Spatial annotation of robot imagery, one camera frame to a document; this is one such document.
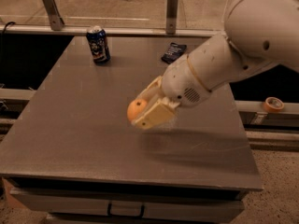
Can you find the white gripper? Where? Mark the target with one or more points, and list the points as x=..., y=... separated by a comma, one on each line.
x=181, y=82

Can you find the orange fruit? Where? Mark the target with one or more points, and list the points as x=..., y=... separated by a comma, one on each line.
x=135, y=108

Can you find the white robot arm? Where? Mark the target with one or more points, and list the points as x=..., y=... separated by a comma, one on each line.
x=258, y=35

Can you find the blue pepsi can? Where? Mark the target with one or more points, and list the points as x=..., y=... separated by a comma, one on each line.
x=97, y=40

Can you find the dark snack bag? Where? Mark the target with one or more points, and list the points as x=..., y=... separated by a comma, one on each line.
x=173, y=52

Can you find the orange tape roll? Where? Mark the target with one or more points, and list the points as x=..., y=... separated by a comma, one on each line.
x=273, y=105

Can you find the grey drawer front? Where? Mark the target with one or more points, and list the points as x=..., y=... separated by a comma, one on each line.
x=94, y=207

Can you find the black drawer handle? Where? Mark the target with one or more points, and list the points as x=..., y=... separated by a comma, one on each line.
x=120, y=209

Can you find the left metal railing bracket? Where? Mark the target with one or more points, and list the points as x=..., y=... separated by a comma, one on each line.
x=55, y=19

